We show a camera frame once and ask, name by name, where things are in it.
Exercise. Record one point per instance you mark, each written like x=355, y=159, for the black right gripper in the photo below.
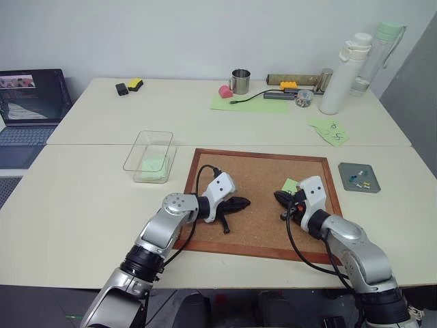
x=297, y=205

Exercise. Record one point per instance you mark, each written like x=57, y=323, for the clear bottle with green lid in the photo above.
x=373, y=58

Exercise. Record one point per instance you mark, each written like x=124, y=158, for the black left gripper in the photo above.
x=225, y=206

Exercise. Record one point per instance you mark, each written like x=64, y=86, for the small black box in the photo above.
x=121, y=89

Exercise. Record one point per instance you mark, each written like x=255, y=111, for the green note with handwriting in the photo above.
x=334, y=135

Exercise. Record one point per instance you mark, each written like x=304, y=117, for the dark open laptop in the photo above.
x=30, y=99

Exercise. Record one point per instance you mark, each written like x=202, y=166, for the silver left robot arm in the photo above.
x=160, y=232

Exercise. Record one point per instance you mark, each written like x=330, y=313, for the large green paper sheet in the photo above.
x=266, y=106

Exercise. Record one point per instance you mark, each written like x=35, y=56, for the yellow toy brick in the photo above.
x=290, y=85

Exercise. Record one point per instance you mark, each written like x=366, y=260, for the clear jar of pushpins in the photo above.
x=305, y=99

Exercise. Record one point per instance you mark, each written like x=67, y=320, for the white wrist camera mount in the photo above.
x=312, y=191
x=220, y=188

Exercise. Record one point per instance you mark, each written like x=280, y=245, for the stainless steel mug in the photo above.
x=241, y=82

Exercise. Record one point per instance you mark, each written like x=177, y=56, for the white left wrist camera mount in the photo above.
x=220, y=188

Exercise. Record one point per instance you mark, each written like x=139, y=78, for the white insulated bottle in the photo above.
x=341, y=78

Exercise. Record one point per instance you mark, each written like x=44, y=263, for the grey partition panel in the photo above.
x=413, y=85

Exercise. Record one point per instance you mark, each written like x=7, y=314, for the yellow and black sponge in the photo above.
x=135, y=84

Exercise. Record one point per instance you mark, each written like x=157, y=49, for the wood framed cork board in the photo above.
x=259, y=177

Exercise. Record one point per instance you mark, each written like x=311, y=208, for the grey usb hub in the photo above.
x=278, y=95

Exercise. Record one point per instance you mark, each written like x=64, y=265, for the clear plastic box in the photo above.
x=153, y=140

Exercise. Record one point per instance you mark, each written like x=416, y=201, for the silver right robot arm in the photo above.
x=362, y=253

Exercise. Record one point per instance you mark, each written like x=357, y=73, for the grey metal tray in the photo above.
x=346, y=186

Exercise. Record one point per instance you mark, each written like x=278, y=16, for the pink rounded block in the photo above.
x=225, y=92

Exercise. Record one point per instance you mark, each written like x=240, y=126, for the small green sticky note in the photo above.
x=288, y=184

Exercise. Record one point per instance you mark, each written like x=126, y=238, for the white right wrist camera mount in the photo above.
x=312, y=191

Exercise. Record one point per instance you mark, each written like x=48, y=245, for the stack of green notes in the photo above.
x=153, y=165

